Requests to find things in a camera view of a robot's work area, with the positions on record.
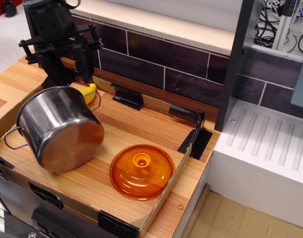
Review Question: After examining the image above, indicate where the stainless steel metal pot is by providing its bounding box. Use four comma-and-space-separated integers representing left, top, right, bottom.
12, 86, 104, 173

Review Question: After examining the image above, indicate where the light wooden shelf board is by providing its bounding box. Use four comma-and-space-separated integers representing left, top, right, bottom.
71, 0, 235, 56

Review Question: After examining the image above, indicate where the black caster wheel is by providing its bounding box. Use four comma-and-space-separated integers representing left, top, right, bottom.
1, 0, 17, 17

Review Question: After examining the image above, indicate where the dark grey shelf post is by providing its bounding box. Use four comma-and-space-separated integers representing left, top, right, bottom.
215, 0, 254, 131

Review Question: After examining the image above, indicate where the black tape front corner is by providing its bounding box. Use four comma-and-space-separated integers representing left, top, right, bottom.
98, 210, 140, 238

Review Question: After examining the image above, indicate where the black cable bundle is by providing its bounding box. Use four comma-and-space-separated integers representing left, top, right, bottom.
252, 0, 303, 53

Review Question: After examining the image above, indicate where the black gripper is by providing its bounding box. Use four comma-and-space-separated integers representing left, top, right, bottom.
19, 3, 102, 86

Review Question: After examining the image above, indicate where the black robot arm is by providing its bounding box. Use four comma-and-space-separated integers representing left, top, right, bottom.
19, 0, 102, 86

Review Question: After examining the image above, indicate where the grey aluminium frame profile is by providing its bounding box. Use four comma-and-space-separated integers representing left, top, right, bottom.
272, 0, 302, 51

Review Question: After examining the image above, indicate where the black tape back fence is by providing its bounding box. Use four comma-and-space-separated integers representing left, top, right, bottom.
111, 83, 144, 111

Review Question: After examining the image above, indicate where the black tape right corner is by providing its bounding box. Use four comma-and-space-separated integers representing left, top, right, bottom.
169, 105, 213, 160

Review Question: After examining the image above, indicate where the yellow plastic banana toy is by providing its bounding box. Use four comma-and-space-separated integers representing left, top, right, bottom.
81, 83, 97, 104

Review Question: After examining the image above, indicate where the brown cardboard fence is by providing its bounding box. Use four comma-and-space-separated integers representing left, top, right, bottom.
0, 63, 213, 238

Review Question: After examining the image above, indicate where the white ribbed drain board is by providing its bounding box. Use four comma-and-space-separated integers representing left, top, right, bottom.
207, 101, 303, 228

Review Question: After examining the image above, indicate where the orange transparent pot lid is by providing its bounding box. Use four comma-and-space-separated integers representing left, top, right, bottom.
110, 144, 175, 200

